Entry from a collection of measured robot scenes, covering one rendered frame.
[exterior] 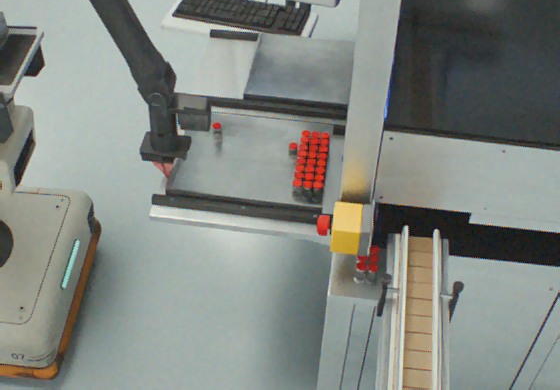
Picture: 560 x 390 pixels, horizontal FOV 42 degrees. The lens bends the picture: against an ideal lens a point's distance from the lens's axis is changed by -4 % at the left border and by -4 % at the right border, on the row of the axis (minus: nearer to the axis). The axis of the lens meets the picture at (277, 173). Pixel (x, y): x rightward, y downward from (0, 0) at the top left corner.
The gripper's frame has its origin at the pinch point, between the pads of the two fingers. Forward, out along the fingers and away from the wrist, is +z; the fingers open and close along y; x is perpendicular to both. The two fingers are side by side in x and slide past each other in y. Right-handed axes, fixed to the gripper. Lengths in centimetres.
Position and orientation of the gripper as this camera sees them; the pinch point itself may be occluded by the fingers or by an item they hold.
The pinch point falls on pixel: (168, 173)
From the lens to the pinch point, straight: 169.1
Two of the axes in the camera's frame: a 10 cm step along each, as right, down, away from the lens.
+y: 9.9, 1.2, -0.7
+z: -0.3, 7.0, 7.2
